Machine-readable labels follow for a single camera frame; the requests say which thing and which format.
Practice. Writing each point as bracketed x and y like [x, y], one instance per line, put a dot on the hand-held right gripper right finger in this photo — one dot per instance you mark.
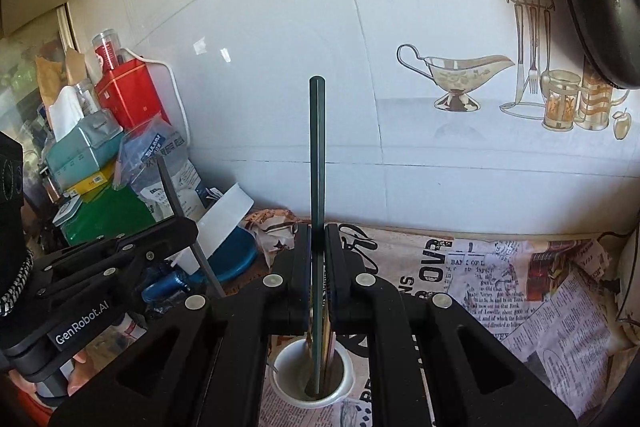
[337, 272]

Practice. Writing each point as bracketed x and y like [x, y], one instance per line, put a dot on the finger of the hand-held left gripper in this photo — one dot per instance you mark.
[150, 269]
[165, 232]

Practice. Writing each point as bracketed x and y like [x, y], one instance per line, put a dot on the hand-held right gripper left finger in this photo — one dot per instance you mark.
[300, 272]

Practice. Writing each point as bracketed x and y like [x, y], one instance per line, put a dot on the grey chopstick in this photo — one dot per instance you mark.
[172, 197]

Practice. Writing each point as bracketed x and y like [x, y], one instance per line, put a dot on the bunch of mixed chopsticks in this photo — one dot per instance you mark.
[328, 349]

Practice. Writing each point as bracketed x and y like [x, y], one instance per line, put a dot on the white cup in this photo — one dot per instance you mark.
[290, 359]

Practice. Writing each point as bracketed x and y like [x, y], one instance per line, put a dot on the dark green chopstick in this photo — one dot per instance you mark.
[317, 157]

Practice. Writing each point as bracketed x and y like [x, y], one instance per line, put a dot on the person's left forearm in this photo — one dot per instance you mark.
[22, 399]

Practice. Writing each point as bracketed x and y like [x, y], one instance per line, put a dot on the person's left hand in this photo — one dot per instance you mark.
[76, 372]

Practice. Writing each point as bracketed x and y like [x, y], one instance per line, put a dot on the blue plastic bottle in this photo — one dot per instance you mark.
[165, 285]

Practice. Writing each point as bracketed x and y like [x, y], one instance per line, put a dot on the green box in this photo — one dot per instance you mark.
[115, 213]

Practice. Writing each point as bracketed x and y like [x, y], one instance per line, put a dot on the yellow flat box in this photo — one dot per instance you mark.
[95, 181]

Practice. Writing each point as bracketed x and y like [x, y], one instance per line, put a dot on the plastic bag of packets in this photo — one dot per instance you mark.
[145, 147]

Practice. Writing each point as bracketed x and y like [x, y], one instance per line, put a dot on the teal tissue box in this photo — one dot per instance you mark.
[80, 153]

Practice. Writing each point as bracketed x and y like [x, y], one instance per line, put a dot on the red tin box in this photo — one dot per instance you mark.
[130, 93]

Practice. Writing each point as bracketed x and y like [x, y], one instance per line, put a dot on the newspaper print tablecloth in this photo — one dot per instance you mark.
[500, 267]

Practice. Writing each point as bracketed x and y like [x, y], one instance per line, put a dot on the red and white jar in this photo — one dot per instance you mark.
[107, 52]

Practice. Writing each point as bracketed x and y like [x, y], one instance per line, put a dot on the brown paper bag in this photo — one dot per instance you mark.
[50, 74]

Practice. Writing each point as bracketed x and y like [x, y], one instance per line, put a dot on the glass door cupboard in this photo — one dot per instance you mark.
[20, 77]

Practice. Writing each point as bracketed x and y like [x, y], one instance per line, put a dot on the white rice cooker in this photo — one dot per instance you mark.
[631, 287]

